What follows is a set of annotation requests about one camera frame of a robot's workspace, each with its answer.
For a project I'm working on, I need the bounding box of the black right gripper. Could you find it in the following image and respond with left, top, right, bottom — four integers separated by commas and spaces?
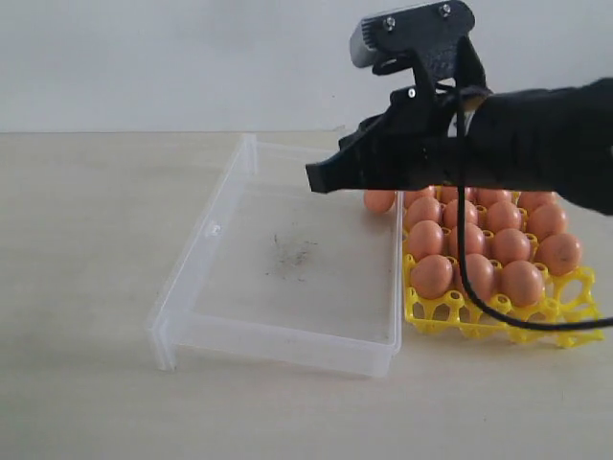
306, 85, 479, 194

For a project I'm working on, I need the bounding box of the brown egg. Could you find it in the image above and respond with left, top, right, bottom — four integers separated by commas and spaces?
443, 199, 479, 229
448, 223, 486, 259
439, 186, 473, 204
526, 203, 568, 242
477, 188, 512, 208
403, 186, 437, 209
406, 220, 444, 262
517, 191, 557, 215
363, 190, 396, 215
403, 196, 442, 231
486, 200, 522, 234
534, 233, 582, 276
500, 261, 545, 308
465, 253, 496, 303
410, 255, 453, 299
490, 228, 532, 266

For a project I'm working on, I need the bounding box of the clear plastic box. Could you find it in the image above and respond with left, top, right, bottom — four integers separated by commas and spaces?
147, 134, 403, 378

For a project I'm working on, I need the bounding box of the yellow plastic egg tray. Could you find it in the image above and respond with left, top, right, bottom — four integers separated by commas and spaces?
402, 188, 601, 343

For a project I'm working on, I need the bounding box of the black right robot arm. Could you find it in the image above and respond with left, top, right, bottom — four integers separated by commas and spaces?
306, 79, 612, 216

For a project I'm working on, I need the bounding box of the black camera cable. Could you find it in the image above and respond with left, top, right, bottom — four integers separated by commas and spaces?
449, 35, 613, 332

